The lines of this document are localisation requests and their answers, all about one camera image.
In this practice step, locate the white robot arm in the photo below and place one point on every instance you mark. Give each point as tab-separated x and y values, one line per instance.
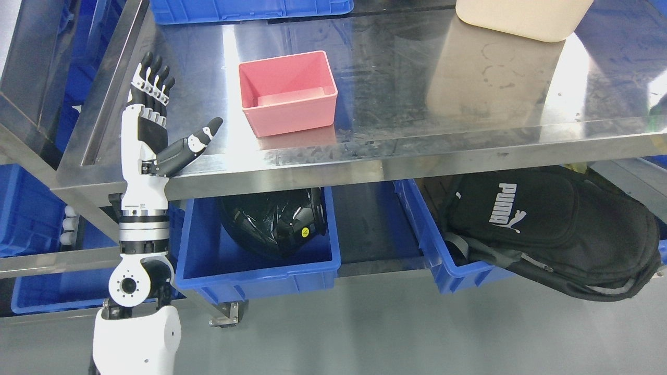
138	330

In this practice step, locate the blue bin with helmet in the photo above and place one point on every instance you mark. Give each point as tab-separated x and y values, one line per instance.
211	263

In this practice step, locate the blue bin at table back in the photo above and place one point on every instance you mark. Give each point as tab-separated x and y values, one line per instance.
187	12

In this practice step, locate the blue bin lower left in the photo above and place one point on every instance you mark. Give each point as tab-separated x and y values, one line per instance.
31	224

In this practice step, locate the beige plastic container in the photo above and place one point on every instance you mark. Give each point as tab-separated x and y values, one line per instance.
547	21

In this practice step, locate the black glossy helmet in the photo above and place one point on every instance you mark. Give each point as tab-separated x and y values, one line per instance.
274	225

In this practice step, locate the stainless steel table cart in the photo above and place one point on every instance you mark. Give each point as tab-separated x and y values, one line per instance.
420	94

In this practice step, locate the black Puma backpack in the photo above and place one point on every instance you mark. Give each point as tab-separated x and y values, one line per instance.
574	233

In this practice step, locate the pink plastic storage box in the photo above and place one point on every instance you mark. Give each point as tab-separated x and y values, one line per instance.
289	93

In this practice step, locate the blue bin under backpack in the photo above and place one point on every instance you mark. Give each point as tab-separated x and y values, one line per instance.
448	276

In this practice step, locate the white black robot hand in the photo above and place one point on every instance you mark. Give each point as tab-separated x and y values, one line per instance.
148	160

